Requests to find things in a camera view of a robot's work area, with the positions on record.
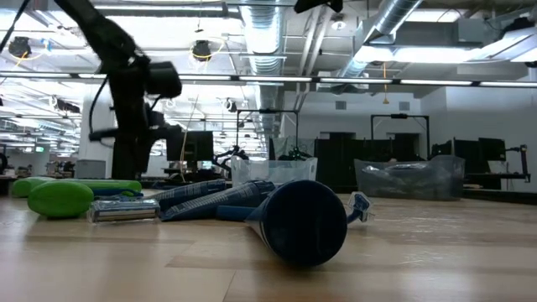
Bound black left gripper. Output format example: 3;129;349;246
88;58;169;182

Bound dark blue toiletry tube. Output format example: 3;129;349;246
149;179;228;212
244;180;349;268

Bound green travel bottle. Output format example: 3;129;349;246
27;180;95;219
10;176;58;199
54;178;143;197

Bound black packets pile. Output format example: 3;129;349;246
159;180;277;222

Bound white background box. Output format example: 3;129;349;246
74;159;107;180

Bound black computer monitor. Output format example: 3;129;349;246
165;130;215;163

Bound long ceiling light strip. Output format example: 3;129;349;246
0;71;537;88

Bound yellow hanging pendant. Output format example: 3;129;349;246
380;61;390;106

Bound clear plastic bin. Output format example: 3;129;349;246
230;155;319;189

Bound crumpled clear plastic bag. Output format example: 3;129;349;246
353;154;467;202

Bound black background monitors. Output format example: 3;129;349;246
430;137;508;175

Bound silver ceiling duct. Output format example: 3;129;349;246
239;0;287;138
335;0;424;81

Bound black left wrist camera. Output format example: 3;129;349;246
143;61;184;99

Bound black ceiling cord reel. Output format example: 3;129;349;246
7;35;34;59
191;39;213;63

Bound black background rig frame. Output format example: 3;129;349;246
235;109;300;160
370;113;430;160

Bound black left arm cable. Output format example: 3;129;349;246
0;0;33;54

